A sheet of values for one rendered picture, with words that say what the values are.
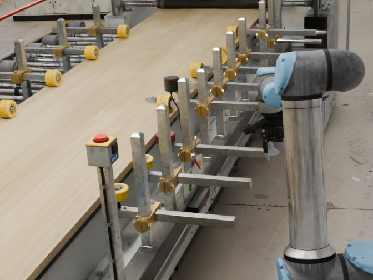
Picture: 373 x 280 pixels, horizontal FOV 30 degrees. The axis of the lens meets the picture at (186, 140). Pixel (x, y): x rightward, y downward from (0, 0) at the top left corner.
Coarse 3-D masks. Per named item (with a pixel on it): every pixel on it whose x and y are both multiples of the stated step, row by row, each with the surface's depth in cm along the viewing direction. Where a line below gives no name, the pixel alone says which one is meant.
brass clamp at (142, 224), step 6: (156, 204) 242; (156, 210) 240; (138, 216) 235; (144, 216) 235; (150, 216) 235; (138, 222) 233; (144, 222) 233; (150, 222) 235; (138, 228) 234; (144, 228) 234; (150, 228) 236
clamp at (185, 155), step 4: (196, 140) 285; (196, 144) 282; (180, 148) 278; (184, 148) 278; (192, 148) 277; (180, 152) 276; (184, 152) 276; (188, 152) 275; (192, 152) 277; (180, 156) 277; (184, 156) 276; (188, 156) 276; (184, 160) 277; (188, 160) 276; (192, 160) 278
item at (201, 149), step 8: (176, 144) 285; (200, 144) 283; (200, 152) 281; (208, 152) 280; (216, 152) 279; (224, 152) 278; (232, 152) 277; (240, 152) 276; (248, 152) 275; (256, 152) 274
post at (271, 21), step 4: (268, 0) 422; (272, 0) 421; (268, 4) 423; (272, 4) 422; (268, 8) 424; (272, 8) 423; (268, 12) 425; (272, 12) 424; (268, 16) 426; (272, 16) 425; (268, 20) 427; (272, 20) 426; (268, 24) 428; (272, 24) 427; (272, 28) 428; (268, 36) 431; (272, 36) 430; (272, 48) 433; (272, 52) 434
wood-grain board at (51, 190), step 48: (144, 48) 411; (192, 48) 404; (48, 96) 341; (96, 96) 336; (144, 96) 331; (192, 96) 332; (0, 144) 287; (48, 144) 283; (0, 192) 245; (48, 192) 243; (96, 192) 240; (0, 240) 214; (48, 240) 212
